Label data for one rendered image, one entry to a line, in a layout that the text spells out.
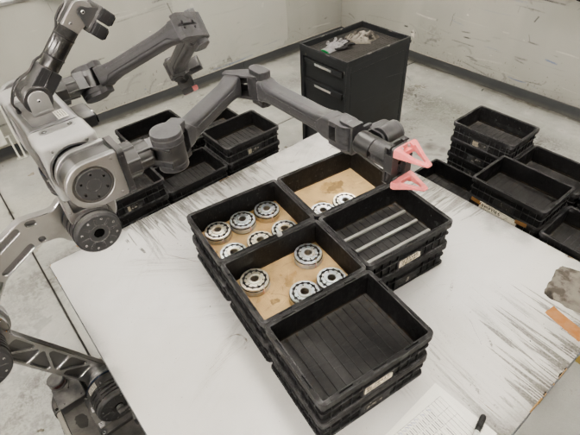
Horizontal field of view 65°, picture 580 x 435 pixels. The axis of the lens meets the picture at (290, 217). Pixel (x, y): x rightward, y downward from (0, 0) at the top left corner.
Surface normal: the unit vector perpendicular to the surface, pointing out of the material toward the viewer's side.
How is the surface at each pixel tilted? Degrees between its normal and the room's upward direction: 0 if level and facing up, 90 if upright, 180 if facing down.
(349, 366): 0
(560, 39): 90
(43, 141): 0
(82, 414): 0
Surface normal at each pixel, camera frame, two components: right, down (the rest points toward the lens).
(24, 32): 0.63, 0.49
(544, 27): -0.77, 0.45
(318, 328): -0.04, -0.74
